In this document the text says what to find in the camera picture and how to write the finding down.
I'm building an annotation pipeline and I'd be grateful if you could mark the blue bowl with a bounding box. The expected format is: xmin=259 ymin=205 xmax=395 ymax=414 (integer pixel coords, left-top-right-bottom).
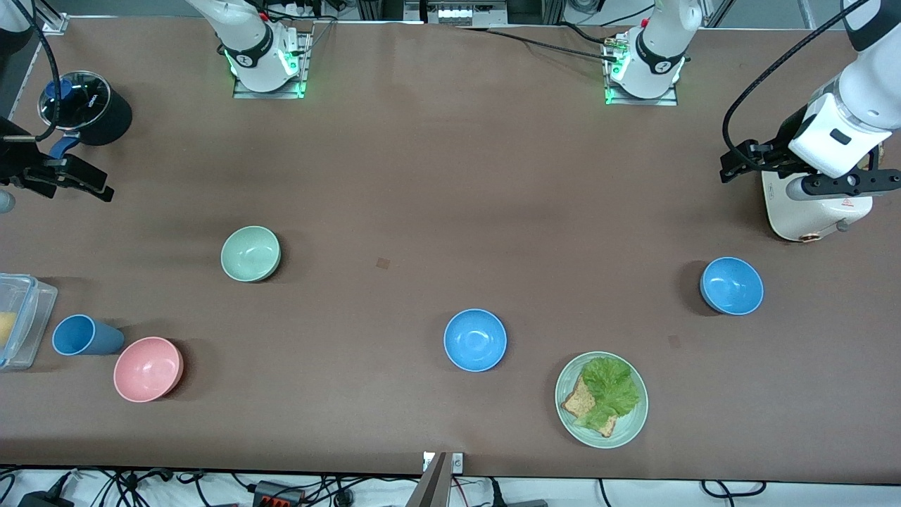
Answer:
xmin=443 ymin=308 xmax=508 ymax=373
xmin=700 ymin=257 xmax=764 ymax=316

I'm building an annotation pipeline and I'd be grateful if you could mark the light green bowl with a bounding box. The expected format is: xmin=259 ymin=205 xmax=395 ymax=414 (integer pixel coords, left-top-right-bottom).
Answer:
xmin=221 ymin=225 xmax=282 ymax=283

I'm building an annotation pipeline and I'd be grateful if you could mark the pink bowl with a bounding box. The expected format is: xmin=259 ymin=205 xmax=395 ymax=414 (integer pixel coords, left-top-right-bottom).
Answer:
xmin=113 ymin=337 xmax=184 ymax=403

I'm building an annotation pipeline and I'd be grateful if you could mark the black pot with glass lid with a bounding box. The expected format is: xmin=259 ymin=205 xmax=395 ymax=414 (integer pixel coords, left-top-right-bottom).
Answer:
xmin=37 ymin=70 xmax=133 ymax=161

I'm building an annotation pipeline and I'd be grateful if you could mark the white toaster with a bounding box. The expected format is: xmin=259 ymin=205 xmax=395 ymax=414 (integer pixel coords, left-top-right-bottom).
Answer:
xmin=762 ymin=141 xmax=886 ymax=243

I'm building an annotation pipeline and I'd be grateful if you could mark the clear plastic container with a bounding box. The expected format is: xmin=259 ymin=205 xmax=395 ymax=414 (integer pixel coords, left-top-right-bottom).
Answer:
xmin=0 ymin=273 xmax=58 ymax=371

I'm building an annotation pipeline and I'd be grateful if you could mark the blue plastic cup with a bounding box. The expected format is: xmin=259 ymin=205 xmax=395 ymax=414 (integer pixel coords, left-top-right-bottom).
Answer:
xmin=52 ymin=314 xmax=126 ymax=356

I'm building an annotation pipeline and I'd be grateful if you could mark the green lettuce leaf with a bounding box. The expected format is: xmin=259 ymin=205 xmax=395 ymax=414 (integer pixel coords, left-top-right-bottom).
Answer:
xmin=574 ymin=357 xmax=641 ymax=432

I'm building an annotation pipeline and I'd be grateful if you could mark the light green plate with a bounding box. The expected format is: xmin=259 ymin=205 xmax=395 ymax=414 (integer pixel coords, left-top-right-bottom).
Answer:
xmin=555 ymin=351 xmax=649 ymax=449

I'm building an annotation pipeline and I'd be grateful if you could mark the brown bread slice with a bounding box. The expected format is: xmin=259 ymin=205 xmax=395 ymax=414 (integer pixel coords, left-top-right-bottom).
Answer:
xmin=561 ymin=377 xmax=620 ymax=439

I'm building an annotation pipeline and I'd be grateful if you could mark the grey equipment box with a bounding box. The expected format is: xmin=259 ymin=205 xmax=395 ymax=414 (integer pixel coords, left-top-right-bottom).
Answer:
xmin=405 ymin=0 xmax=509 ymax=26

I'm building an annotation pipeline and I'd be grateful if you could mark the black orange power adapter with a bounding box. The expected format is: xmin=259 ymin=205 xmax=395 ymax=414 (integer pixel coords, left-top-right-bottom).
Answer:
xmin=252 ymin=480 xmax=305 ymax=507

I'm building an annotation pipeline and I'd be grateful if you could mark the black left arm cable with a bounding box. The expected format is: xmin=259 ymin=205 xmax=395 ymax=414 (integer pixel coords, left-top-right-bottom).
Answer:
xmin=723 ymin=0 xmax=874 ymax=166

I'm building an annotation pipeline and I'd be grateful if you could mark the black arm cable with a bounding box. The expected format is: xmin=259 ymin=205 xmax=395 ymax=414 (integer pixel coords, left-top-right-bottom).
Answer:
xmin=20 ymin=0 xmax=61 ymax=142
xmin=723 ymin=0 xmax=874 ymax=166

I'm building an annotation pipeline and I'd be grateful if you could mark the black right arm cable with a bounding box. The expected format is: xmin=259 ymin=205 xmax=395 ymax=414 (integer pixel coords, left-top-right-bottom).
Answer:
xmin=20 ymin=0 xmax=61 ymax=142

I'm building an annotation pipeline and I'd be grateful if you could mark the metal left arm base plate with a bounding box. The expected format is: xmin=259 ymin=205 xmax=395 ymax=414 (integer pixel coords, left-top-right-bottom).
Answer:
xmin=604 ymin=35 xmax=680 ymax=106

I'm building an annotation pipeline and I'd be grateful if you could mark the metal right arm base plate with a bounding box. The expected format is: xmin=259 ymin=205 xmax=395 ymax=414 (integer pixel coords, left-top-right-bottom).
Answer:
xmin=233 ymin=32 xmax=310 ymax=99

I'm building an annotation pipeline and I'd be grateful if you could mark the black cable on table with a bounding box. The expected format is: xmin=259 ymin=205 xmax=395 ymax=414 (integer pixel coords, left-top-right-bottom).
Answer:
xmin=458 ymin=25 xmax=622 ymax=63

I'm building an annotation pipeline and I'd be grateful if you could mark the black looped cable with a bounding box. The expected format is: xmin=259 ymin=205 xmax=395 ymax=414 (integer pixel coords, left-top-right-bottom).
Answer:
xmin=700 ymin=480 xmax=767 ymax=498

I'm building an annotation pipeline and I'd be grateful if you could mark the grey camera post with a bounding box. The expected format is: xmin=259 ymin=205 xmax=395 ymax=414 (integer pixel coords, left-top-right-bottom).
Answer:
xmin=405 ymin=452 xmax=448 ymax=507

